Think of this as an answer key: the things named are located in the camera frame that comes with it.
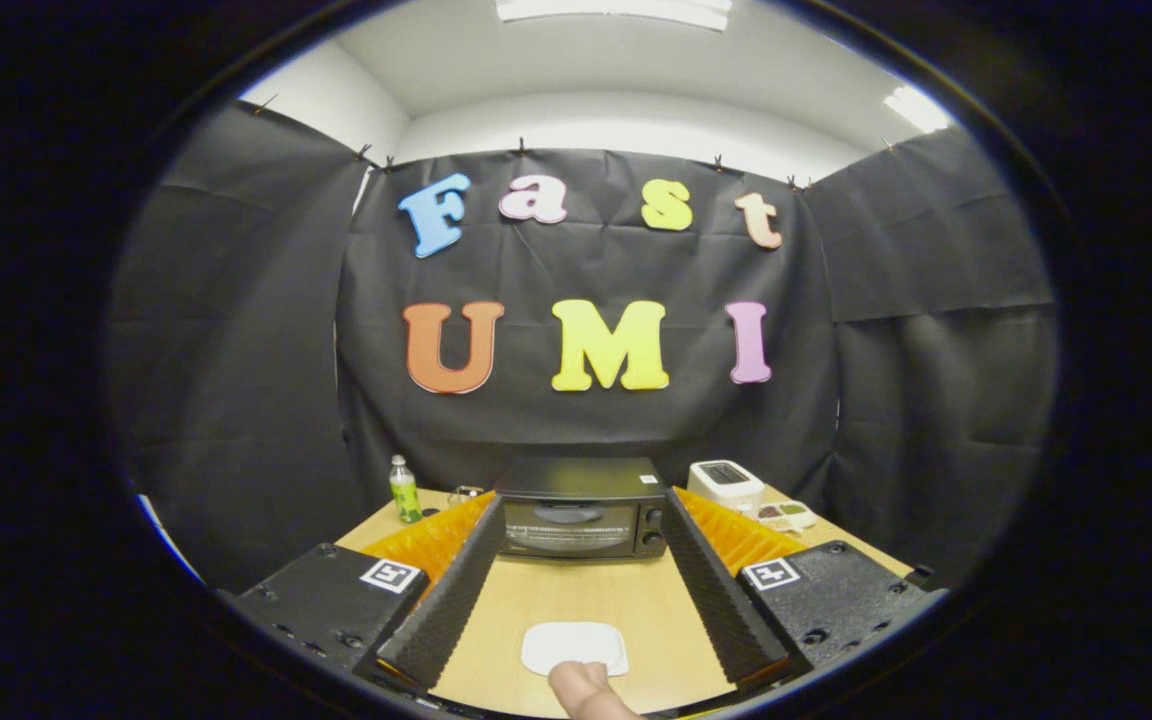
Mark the green label plastic bottle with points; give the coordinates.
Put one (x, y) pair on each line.
(405, 495)

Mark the black toaster oven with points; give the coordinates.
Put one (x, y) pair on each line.
(581, 478)

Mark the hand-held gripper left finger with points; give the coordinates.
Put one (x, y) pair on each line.
(446, 610)

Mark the long ceiling light panel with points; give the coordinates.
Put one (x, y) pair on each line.
(616, 10)

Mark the white divided snack dish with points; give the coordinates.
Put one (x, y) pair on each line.
(788, 515)

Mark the small ceiling light panel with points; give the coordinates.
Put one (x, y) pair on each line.
(918, 108)

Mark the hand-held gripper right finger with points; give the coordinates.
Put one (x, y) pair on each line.
(716, 600)

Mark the black backdrop cloth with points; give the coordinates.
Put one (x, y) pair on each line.
(586, 430)

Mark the white pop-up toaster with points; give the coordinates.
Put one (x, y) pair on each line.
(726, 490)

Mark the white square plate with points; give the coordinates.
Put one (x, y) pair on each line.
(576, 640)

